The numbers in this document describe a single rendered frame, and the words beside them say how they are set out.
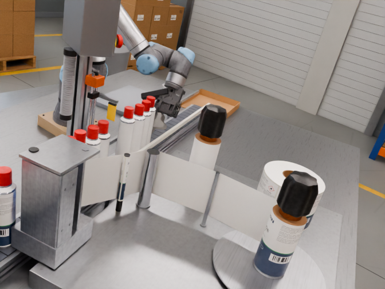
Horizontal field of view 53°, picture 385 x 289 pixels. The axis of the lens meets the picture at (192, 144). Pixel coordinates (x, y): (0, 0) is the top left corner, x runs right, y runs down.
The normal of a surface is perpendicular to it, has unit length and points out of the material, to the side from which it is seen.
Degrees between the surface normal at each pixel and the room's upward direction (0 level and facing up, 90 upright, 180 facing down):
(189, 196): 90
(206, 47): 90
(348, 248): 0
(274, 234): 90
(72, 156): 0
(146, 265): 0
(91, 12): 90
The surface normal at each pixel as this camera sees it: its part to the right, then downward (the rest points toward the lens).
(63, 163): 0.21, -0.88
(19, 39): 0.81, 0.40
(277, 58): -0.56, 0.26
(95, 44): 0.52, 0.48
